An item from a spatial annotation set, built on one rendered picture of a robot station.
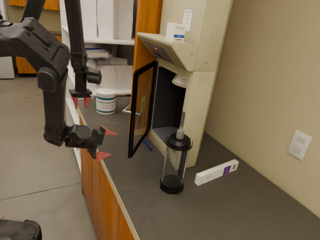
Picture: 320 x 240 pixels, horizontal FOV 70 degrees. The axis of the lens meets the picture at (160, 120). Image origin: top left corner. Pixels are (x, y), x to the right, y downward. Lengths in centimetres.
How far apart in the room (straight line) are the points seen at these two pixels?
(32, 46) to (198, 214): 75
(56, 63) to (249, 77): 96
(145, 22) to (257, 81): 62
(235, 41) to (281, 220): 89
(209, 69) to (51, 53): 59
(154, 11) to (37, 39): 71
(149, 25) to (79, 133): 62
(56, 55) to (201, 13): 52
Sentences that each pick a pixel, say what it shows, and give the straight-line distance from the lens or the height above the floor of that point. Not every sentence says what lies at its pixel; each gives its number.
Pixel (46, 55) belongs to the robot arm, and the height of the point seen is 148.
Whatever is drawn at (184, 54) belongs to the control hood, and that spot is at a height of 147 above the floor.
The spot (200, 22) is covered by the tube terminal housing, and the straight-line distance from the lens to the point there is 90.
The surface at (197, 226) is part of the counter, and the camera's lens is 89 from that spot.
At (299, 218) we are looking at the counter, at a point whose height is 94.
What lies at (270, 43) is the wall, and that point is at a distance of 122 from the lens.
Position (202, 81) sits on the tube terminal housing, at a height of 137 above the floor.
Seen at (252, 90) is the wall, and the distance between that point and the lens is 127.
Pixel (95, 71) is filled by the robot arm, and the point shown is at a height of 131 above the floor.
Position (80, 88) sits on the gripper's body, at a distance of 122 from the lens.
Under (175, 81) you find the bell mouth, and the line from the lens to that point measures 105.
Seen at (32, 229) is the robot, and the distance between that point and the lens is 184.
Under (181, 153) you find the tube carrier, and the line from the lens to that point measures 86.
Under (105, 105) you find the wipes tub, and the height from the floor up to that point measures 101.
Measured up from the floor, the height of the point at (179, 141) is 118.
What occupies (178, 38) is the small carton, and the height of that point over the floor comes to 152.
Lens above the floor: 159
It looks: 24 degrees down
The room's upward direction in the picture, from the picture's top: 7 degrees clockwise
